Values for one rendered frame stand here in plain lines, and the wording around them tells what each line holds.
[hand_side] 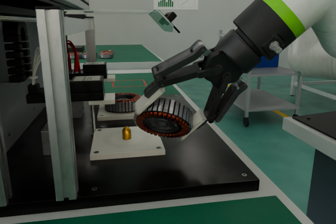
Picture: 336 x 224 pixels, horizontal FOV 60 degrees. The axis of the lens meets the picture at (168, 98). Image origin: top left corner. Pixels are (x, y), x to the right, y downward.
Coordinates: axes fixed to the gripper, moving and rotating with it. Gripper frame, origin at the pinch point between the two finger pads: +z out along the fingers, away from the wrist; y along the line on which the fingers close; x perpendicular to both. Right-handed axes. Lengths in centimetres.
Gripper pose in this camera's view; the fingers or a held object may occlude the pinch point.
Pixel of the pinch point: (165, 117)
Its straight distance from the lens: 56.0
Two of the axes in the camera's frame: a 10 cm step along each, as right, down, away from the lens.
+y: 6.9, 4.6, 5.6
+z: -7.0, 6.4, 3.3
